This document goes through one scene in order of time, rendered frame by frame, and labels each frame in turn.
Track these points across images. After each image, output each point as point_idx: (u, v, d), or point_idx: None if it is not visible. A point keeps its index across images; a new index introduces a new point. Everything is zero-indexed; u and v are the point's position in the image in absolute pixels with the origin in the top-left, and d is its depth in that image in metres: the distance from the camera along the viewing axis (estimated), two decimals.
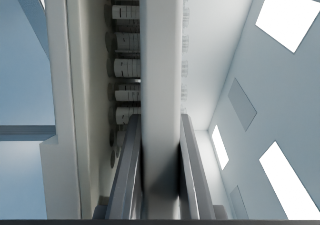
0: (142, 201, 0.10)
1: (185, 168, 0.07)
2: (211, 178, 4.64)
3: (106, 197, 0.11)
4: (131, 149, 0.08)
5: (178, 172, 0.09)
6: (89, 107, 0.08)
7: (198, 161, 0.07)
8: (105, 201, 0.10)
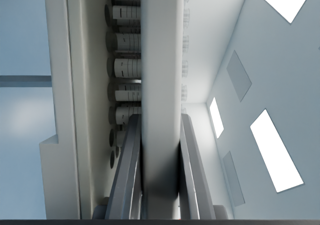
0: (141, 201, 0.10)
1: (185, 168, 0.07)
2: (206, 146, 5.09)
3: (106, 197, 0.11)
4: (131, 149, 0.08)
5: (178, 172, 0.09)
6: (89, 106, 0.08)
7: (198, 161, 0.07)
8: (105, 201, 0.10)
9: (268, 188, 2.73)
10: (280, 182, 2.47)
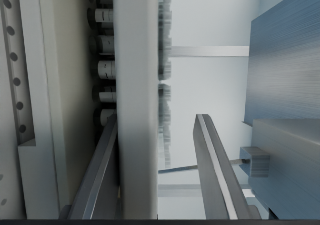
0: None
1: (215, 168, 0.07)
2: None
3: None
4: (104, 149, 0.08)
5: (155, 174, 0.09)
6: (66, 109, 0.08)
7: (227, 161, 0.07)
8: None
9: None
10: None
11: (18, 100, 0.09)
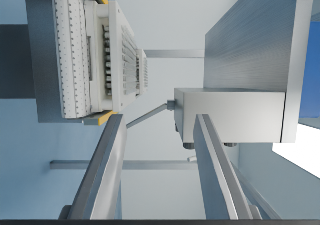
0: None
1: (215, 168, 0.07)
2: None
3: (104, 99, 0.40)
4: (104, 149, 0.08)
5: (119, 87, 0.38)
6: (99, 73, 0.38)
7: (227, 161, 0.07)
8: (103, 98, 0.40)
9: None
10: None
11: (88, 71, 0.38)
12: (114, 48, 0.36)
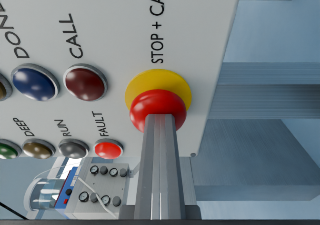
0: None
1: (161, 168, 0.07)
2: None
3: None
4: (152, 149, 0.08)
5: None
6: None
7: (175, 161, 0.07)
8: None
9: None
10: None
11: None
12: None
